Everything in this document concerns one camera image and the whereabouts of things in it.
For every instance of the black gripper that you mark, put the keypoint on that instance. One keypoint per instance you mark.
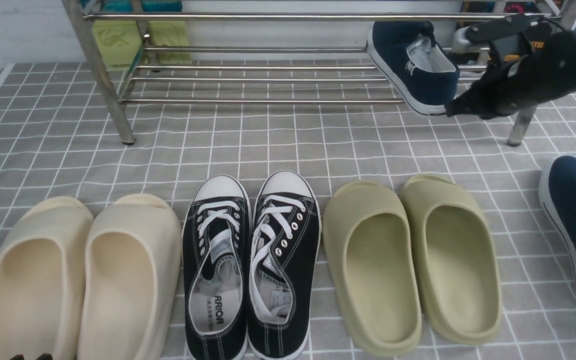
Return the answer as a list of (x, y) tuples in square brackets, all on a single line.
[(501, 91)]

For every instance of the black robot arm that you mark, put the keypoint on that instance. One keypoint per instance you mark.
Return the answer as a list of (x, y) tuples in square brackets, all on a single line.
[(556, 66)]

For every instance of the steel shoe rack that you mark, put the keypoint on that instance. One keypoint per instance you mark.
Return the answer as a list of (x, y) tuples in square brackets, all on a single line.
[(503, 36)]

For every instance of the green box behind rack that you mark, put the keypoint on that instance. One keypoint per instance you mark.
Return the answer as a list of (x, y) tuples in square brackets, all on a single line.
[(119, 40)]

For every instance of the right olive foam slipper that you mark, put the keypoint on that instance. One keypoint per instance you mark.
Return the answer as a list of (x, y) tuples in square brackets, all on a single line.
[(454, 259)]

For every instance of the olive foam slipper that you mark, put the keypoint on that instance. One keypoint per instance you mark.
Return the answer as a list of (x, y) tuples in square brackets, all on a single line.
[(454, 259), (366, 235)]

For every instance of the left olive foam slipper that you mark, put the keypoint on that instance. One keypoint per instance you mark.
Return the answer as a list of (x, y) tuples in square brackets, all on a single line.
[(366, 235)]

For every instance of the right black canvas sneaker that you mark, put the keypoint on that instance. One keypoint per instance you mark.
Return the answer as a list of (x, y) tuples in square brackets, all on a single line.
[(287, 232)]

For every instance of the black canvas sneaker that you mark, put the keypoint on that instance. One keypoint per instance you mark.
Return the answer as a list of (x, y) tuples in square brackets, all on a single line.
[(287, 232), (214, 239)]

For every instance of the left black canvas sneaker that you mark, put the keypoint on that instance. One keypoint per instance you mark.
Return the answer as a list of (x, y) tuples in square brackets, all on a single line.
[(214, 239)]

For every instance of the right cream foam slipper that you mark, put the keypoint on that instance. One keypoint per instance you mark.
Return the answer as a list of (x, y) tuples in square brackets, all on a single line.
[(133, 258)]

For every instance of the cream foam slipper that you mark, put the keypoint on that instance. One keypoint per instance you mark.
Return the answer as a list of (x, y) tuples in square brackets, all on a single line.
[(43, 280), (133, 258)]

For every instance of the grey checked floor cloth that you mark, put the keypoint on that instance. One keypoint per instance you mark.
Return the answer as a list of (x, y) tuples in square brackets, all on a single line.
[(56, 139)]

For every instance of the left cream foam slipper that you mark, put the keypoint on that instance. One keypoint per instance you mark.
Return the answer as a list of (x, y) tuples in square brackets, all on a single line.
[(43, 280)]

